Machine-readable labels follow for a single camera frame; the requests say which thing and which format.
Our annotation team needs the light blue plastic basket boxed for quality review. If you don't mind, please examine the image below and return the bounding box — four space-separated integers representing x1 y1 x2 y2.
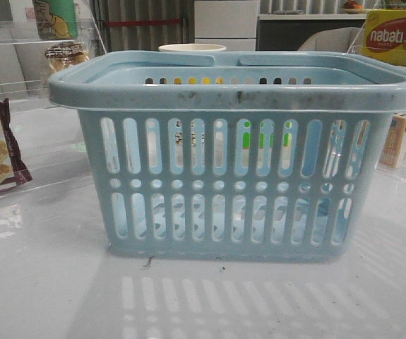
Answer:
48 51 406 262

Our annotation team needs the colourful rubik's cube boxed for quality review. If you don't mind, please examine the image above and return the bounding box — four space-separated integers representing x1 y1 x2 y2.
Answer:
239 119 294 149

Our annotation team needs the packaged bread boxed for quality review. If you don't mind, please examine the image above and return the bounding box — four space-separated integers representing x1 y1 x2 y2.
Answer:
44 42 90 74

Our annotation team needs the beige small carton box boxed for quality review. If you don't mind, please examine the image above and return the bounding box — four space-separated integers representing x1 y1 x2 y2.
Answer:
379 114 406 168

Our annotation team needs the white paper cup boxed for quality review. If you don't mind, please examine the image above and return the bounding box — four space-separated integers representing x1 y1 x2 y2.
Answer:
158 43 227 53

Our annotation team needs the green cartoon snack bag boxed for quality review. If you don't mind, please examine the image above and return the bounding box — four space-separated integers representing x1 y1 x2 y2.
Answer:
32 0 78 40

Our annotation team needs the yellow nabati wafer box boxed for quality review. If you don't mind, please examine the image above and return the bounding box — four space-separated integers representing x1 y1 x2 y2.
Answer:
359 9 406 66

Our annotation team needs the beige chair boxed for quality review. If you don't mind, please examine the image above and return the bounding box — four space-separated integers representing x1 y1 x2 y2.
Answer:
298 27 364 52

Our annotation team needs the white drawer cabinet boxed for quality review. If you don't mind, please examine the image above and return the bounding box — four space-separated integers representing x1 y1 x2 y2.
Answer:
194 1 259 51

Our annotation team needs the clear acrylic left shelf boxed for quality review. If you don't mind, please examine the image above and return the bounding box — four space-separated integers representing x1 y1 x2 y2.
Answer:
0 0 108 198

